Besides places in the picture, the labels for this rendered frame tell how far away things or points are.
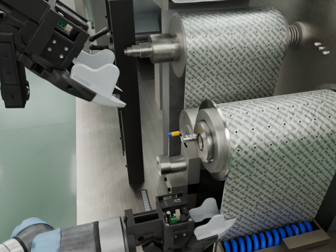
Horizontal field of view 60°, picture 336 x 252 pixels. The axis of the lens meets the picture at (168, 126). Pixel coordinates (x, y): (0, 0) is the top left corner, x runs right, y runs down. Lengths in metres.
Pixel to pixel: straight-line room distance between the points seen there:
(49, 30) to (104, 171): 0.67
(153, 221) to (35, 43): 0.32
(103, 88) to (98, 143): 0.71
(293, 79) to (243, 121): 0.39
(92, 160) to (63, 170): 1.39
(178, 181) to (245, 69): 0.30
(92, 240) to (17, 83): 0.27
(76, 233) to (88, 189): 0.42
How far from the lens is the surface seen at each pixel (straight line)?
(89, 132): 1.18
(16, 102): 0.45
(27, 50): 0.40
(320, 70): 0.78
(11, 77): 0.43
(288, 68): 0.87
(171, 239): 0.53
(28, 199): 2.29
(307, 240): 0.69
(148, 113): 1.25
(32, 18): 0.40
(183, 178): 0.61
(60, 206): 2.17
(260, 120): 0.51
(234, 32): 0.67
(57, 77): 0.39
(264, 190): 0.59
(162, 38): 0.67
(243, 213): 0.61
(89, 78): 0.41
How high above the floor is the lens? 1.57
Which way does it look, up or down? 35 degrees down
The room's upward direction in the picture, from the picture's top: straight up
